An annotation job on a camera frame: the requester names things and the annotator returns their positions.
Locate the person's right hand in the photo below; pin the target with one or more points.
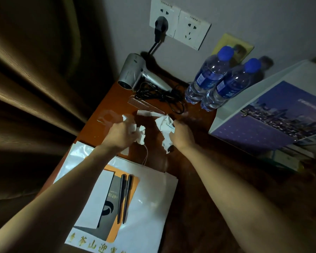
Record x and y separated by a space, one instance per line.
183 137

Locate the person's left hand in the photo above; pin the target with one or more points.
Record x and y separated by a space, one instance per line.
121 137

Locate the white paper scrap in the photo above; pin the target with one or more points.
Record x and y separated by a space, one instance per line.
141 133
164 129

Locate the white notepad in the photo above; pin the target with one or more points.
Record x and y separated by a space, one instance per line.
95 202

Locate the person's right forearm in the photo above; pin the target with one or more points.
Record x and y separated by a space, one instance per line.
237 202

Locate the person's left forearm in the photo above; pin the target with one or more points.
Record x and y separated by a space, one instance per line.
52 202

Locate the reddish wooden desk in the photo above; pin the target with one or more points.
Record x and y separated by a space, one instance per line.
210 197

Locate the purple desk calendar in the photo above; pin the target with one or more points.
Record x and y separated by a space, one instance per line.
279 118

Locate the silver hair dryer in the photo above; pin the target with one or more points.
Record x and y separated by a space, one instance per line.
134 71

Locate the small teal box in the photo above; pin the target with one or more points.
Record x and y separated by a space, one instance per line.
276 158

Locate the brown curtain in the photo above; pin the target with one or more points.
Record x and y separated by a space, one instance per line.
31 92

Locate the yellow wall sticker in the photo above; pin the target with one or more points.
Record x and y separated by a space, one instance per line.
241 47

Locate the white wall outlet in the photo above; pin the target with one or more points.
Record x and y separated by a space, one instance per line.
181 23

